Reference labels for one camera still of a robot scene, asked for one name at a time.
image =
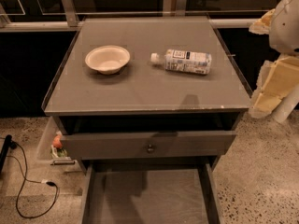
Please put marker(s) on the clear plastic storage bin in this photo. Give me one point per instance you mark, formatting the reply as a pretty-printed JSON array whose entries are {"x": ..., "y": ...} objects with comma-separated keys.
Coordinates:
[{"x": 46, "y": 154}]

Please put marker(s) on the grey open middle drawer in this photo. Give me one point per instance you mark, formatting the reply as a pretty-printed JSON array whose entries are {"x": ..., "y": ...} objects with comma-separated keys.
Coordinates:
[{"x": 150, "y": 194}]

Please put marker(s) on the white paper bowl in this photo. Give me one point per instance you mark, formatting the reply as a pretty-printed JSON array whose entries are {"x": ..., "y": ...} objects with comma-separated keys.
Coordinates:
[{"x": 107, "y": 60}]

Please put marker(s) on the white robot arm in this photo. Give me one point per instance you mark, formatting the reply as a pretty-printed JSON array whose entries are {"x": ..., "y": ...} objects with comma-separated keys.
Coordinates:
[{"x": 288, "y": 103}]

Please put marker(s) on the grey drawer cabinet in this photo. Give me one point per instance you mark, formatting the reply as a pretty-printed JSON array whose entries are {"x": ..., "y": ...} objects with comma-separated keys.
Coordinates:
[{"x": 141, "y": 87}]

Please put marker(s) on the black pole on floor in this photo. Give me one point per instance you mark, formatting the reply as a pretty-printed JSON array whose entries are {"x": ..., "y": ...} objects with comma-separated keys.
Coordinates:
[{"x": 4, "y": 150}]

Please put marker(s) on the clear bottle with blue label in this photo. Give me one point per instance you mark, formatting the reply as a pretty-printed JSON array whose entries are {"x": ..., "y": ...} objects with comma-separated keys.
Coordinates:
[{"x": 183, "y": 61}]

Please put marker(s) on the grey top drawer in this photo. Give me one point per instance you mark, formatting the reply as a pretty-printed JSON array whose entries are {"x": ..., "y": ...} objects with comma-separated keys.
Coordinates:
[{"x": 174, "y": 135}]

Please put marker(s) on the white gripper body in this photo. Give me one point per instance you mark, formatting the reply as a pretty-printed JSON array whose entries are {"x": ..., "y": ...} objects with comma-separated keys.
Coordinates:
[{"x": 286, "y": 28}]

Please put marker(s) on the orange toy fruit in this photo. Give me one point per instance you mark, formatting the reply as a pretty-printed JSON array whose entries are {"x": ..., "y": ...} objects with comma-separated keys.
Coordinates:
[{"x": 57, "y": 142}]

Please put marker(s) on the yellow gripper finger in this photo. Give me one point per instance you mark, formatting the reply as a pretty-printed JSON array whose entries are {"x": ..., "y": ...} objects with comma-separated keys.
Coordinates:
[
  {"x": 276, "y": 81},
  {"x": 262, "y": 25}
]

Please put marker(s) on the metal railing frame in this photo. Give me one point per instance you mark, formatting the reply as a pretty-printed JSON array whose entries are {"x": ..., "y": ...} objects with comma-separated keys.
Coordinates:
[{"x": 68, "y": 15}]

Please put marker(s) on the round metal drawer knob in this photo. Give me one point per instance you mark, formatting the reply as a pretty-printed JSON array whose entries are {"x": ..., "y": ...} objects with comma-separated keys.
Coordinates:
[{"x": 150, "y": 148}]

